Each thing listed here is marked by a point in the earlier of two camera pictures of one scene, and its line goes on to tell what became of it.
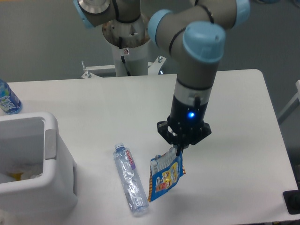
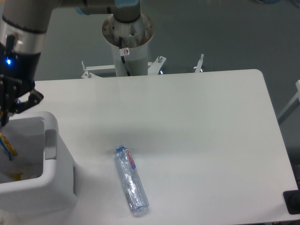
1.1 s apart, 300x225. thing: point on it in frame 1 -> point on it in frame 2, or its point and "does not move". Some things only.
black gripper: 187,121 -> 18,73
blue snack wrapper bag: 166,169 -> 11,152
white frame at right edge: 293,104 does not move
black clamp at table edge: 292,199 does not move
